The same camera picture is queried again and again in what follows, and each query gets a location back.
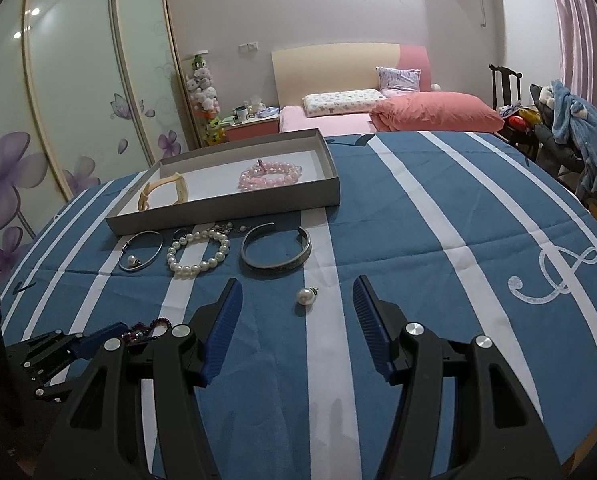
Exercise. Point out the cream bangle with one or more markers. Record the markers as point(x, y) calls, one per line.
point(143, 203)

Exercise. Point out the pearl pendant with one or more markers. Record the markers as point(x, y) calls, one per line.
point(304, 296)

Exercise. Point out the red toy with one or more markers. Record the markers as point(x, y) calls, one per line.
point(516, 121)

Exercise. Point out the white printed pillow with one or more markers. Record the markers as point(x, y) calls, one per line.
point(338, 100)

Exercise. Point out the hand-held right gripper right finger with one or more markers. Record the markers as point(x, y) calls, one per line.
point(371, 325)

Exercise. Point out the pink white nightstand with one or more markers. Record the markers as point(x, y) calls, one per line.
point(248, 132)

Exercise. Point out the folded pink quilt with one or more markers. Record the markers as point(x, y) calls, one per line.
point(428, 112)

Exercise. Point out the wardrobe with purple flower doors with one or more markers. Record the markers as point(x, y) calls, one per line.
point(78, 60)

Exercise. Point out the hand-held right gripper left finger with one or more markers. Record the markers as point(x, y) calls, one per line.
point(223, 330)

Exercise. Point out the thin silver bangle with pearl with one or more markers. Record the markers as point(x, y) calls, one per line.
point(132, 261)

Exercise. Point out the white mug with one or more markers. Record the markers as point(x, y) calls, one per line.
point(241, 114)

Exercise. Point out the bed with pink sheet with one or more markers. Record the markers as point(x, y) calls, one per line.
point(318, 122)

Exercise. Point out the grey cardboard box tray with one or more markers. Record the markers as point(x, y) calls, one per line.
point(218, 212)

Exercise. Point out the dark wooden chair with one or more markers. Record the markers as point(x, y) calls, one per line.
point(503, 85)

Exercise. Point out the pink striped curtain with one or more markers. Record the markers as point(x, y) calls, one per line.
point(588, 35)

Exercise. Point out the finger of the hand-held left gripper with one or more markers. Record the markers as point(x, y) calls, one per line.
point(98, 340)
point(43, 380)

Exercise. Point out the cream pink headboard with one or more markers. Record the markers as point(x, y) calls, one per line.
point(328, 70)

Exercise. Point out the white wall socket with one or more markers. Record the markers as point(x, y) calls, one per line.
point(248, 48)

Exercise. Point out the purple printed pillow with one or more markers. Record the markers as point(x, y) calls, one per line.
point(398, 80)

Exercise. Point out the blue tissue box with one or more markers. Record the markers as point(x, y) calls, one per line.
point(267, 111)

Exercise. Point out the plush toy tower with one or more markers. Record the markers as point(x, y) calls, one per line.
point(203, 90)

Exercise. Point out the blue plush garment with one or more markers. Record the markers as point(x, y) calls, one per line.
point(573, 115)

